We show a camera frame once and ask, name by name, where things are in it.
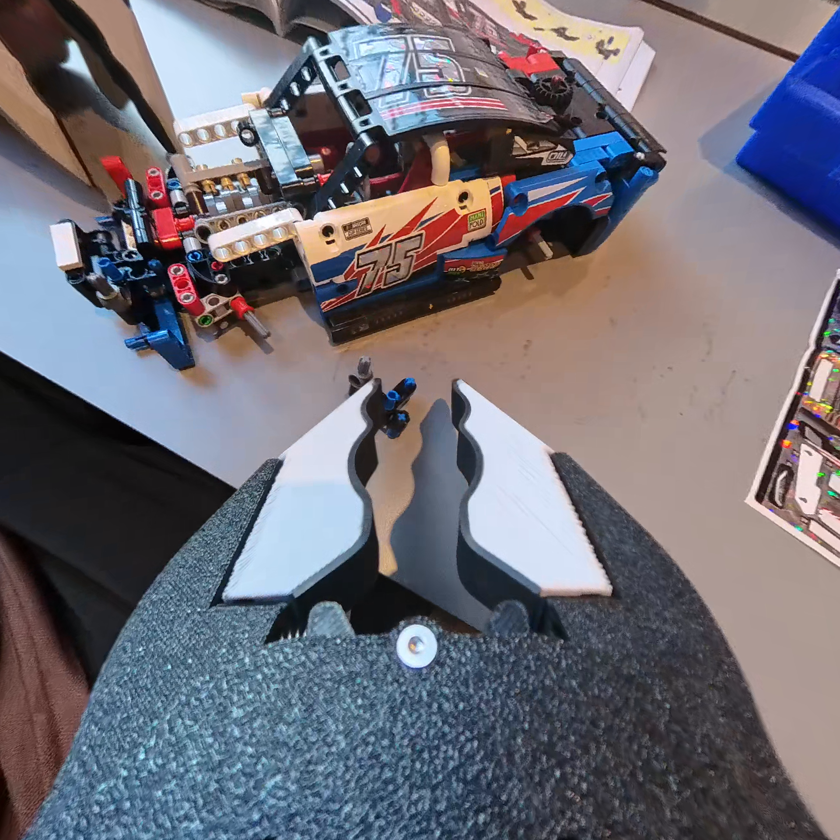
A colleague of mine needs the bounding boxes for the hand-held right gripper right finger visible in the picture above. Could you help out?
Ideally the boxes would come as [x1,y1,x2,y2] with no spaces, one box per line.
[450,377,614,621]

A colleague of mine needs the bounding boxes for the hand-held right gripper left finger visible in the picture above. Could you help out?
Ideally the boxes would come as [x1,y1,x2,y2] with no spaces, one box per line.
[222,378,385,621]

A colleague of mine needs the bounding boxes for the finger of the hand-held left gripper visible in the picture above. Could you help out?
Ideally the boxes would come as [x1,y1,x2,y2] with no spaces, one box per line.
[0,29,94,188]
[56,0,179,203]

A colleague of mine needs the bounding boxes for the black blue brick connector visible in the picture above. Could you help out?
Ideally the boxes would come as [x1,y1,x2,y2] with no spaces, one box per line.
[377,377,419,439]

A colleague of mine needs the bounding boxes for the toy brick race car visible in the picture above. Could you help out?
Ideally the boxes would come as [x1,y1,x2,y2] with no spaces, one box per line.
[49,23,667,371]

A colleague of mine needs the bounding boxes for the person's black pants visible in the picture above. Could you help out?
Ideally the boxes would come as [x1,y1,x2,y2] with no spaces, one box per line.
[0,354,237,683]

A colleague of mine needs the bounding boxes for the holographic sticker sheet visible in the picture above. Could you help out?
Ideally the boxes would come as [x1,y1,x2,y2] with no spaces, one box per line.
[745,269,840,565]

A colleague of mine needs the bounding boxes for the person's brown shirt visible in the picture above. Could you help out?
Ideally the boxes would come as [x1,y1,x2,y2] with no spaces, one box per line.
[0,532,93,840]

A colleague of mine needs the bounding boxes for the open instruction booklet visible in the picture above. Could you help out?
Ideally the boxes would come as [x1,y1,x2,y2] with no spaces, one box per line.
[217,0,657,109]

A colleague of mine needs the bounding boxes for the blue plastic bin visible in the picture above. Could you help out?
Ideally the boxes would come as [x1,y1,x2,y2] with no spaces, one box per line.
[735,7,840,224]

